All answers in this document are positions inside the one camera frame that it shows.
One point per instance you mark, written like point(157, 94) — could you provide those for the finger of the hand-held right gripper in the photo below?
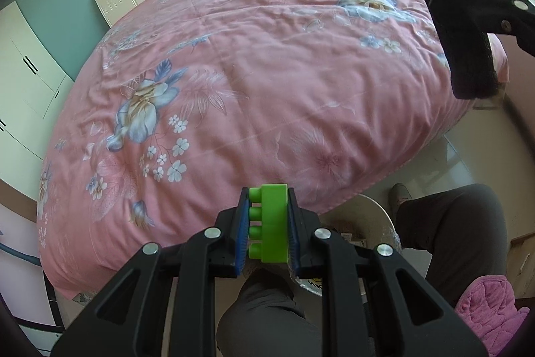
point(480, 10)

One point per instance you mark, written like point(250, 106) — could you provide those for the cream wardrobe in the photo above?
point(25, 89)

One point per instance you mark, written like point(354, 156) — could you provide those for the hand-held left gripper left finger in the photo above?
point(241, 244)

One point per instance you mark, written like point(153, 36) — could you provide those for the pink quilted slipper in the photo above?
point(489, 307)

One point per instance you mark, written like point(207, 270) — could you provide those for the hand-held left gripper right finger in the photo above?
point(292, 244)

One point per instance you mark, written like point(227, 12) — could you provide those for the black fuzzy roller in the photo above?
point(468, 60)

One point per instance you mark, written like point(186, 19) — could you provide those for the grey shoe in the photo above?
point(400, 196)

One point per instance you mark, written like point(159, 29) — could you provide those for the pink floral blanket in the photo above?
point(250, 89)

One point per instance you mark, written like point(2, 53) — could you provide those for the white trash bin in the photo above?
point(382, 215)

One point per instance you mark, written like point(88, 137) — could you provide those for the person's left trouser leg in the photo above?
point(267, 323)

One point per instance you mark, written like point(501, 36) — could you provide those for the light green toy brick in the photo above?
point(273, 223)

